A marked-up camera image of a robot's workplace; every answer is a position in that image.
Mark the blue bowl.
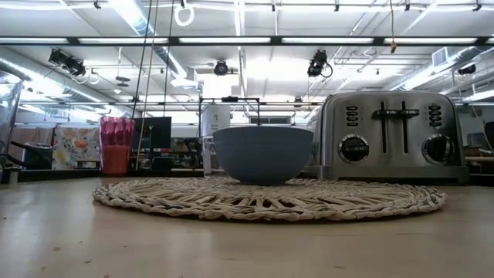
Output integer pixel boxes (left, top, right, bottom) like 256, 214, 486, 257
212, 126, 315, 186

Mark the round woven placemat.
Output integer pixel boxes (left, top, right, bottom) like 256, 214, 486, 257
92, 176, 448, 222

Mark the red faceted plastic cup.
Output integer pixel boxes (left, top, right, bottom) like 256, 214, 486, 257
99, 116, 136, 177

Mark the clear drinking glass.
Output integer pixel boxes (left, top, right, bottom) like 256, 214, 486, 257
0, 71, 23, 171

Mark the white cylinder appliance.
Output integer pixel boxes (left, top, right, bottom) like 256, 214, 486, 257
201, 103, 232, 137

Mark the black overhead light bar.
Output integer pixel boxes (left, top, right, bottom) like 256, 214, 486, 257
0, 36, 494, 47

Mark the silver four-slot toaster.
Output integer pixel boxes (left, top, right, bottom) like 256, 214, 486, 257
308, 90, 471, 185

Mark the floral fabric panel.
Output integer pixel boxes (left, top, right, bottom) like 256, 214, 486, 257
52, 126, 102, 171

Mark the dark waste bin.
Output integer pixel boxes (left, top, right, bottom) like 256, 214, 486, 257
23, 141, 54, 171

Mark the black metal stand frame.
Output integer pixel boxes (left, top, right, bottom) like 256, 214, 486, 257
198, 96, 262, 128

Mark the white hanging ring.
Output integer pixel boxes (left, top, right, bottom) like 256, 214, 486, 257
173, 2, 196, 28

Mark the yellow hanging cable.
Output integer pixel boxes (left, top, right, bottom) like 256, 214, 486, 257
388, 0, 398, 54

